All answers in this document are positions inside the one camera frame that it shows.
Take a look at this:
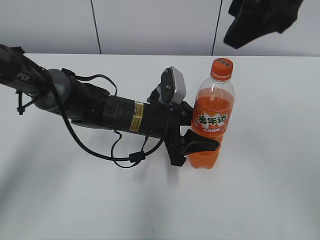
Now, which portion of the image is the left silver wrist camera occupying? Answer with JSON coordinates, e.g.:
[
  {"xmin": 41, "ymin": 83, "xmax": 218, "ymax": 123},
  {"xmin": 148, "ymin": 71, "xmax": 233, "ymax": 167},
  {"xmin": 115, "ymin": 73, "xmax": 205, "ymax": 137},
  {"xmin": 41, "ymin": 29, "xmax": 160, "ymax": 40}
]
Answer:
[{"xmin": 160, "ymin": 66, "xmax": 187, "ymax": 105}]

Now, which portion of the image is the orange bottle cap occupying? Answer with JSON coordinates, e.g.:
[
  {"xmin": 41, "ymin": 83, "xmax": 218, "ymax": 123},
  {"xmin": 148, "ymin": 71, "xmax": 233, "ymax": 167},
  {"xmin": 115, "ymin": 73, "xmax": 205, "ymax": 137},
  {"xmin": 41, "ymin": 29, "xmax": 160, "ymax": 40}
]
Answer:
[{"xmin": 210, "ymin": 57, "xmax": 234, "ymax": 82}]

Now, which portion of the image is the orange soda plastic bottle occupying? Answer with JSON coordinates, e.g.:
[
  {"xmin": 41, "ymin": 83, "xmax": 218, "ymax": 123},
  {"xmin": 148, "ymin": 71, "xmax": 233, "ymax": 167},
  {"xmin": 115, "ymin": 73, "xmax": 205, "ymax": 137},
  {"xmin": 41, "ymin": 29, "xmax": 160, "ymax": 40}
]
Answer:
[{"xmin": 186, "ymin": 76, "xmax": 237, "ymax": 170}]

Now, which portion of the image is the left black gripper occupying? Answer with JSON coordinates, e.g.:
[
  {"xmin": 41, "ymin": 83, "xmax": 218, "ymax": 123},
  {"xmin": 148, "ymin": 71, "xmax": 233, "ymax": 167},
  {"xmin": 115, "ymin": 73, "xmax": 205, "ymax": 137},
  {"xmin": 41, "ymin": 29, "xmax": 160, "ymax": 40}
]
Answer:
[{"xmin": 147, "ymin": 89, "xmax": 220, "ymax": 166}]

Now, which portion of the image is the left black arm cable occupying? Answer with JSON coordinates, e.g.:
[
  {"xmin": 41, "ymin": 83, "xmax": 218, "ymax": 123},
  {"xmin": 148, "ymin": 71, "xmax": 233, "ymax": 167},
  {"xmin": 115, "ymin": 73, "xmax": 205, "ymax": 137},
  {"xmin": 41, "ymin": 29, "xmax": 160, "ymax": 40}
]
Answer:
[{"xmin": 14, "ymin": 67, "xmax": 166, "ymax": 169}]

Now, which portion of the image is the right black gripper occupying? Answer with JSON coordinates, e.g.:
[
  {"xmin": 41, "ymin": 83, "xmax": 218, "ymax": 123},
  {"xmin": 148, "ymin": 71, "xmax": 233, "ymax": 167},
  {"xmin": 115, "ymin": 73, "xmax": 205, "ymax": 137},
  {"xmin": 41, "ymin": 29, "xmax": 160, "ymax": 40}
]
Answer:
[{"xmin": 223, "ymin": 0, "xmax": 303, "ymax": 49}]

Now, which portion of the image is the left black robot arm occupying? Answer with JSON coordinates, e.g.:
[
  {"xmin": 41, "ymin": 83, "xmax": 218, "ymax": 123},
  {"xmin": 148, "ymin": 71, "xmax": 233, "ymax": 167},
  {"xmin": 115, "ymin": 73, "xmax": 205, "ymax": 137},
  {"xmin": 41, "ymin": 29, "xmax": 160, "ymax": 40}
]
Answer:
[{"xmin": 0, "ymin": 45, "xmax": 220, "ymax": 167}]

